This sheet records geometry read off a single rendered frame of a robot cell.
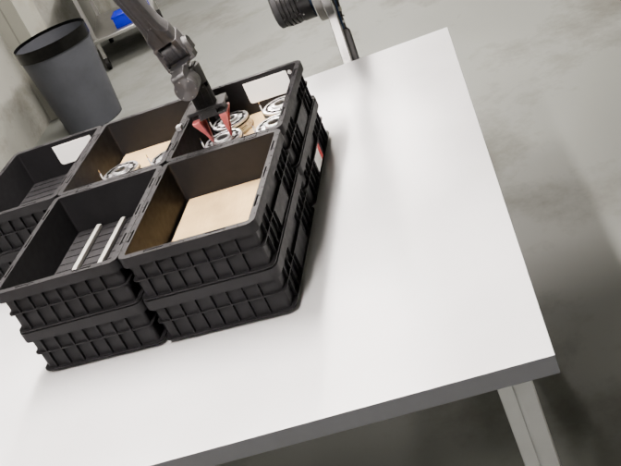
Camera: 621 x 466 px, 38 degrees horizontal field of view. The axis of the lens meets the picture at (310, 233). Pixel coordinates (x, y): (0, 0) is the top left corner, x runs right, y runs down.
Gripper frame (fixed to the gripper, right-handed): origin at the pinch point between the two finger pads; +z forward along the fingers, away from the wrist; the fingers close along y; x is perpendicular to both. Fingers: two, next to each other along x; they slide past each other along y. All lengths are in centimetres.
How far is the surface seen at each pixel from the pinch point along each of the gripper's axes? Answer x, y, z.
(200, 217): -32.4, -3.9, 4.6
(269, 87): 16.8, 12.9, -1.7
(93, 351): -56, -31, 15
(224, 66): 334, -73, 81
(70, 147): 23, -48, -4
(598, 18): 202, 131, 86
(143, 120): 20.7, -24.0, -4.3
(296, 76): 5.9, 22.6, -5.5
